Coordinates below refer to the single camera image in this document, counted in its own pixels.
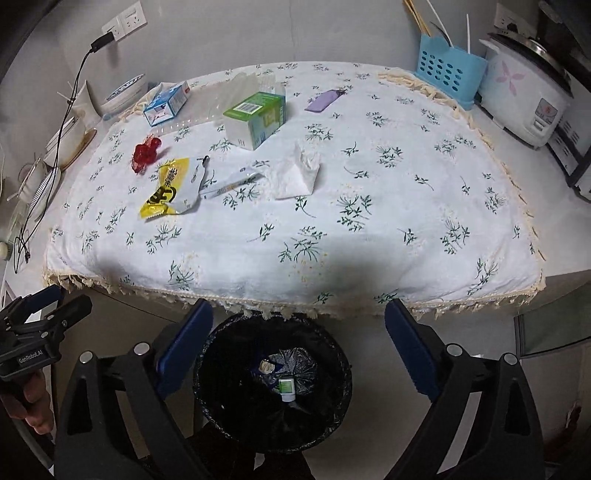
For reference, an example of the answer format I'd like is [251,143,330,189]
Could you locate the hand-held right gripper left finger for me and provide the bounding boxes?
[54,298,214,480]

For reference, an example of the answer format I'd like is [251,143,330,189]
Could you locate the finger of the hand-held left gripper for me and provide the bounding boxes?
[0,285,64,324]
[44,294,93,331]

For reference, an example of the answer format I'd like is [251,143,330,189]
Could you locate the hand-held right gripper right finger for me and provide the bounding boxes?
[385,298,546,480]

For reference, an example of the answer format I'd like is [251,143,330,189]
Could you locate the black trash bin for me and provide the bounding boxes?
[193,312,352,452]

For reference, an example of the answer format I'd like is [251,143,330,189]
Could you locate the yellow snack packet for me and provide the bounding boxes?
[140,157,216,221]

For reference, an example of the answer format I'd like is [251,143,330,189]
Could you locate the white tissue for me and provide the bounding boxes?
[276,141,321,200]

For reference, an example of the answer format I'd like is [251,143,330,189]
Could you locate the person's left hand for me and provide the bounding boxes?
[0,370,55,435]

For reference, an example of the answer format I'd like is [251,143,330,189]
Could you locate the crumpled blue wrapper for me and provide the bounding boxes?
[252,357,279,384]

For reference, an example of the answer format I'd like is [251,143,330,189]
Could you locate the white ribbed device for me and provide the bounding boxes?
[18,158,62,219]

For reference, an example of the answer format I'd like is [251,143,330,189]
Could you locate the glass cabinet door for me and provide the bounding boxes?
[514,295,591,357]

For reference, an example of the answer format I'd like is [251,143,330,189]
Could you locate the white floral tablecloth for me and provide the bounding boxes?
[44,61,546,320]

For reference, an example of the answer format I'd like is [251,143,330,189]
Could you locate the white tube wrapper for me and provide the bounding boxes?
[199,167,265,200]

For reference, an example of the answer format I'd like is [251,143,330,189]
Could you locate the red candy wrapper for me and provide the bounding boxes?
[133,135,162,175]

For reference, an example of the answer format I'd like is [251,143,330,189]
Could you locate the blue patterned white bowl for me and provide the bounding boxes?
[100,74,149,117]

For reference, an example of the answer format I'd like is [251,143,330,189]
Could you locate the blue white carton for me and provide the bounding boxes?
[143,80,191,127]

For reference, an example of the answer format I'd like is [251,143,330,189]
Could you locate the clear bubble wrap sheet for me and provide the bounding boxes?
[157,73,287,136]

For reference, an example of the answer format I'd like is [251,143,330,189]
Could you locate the black white box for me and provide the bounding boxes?
[547,92,591,200]

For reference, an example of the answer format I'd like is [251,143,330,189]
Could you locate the white rice cooker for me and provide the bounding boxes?
[475,32,575,150]

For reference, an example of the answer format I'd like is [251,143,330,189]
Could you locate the blue perforated utensil holder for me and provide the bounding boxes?
[416,33,489,110]

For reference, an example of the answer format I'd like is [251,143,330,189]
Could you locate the wooden chopsticks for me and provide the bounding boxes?
[404,0,433,36]

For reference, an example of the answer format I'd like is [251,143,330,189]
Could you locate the black cable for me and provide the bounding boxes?
[13,46,100,274]

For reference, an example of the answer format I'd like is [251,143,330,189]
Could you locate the white wall socket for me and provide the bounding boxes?
[121,0,148,29]
[494,2,519,29]
[101,16,126,42]

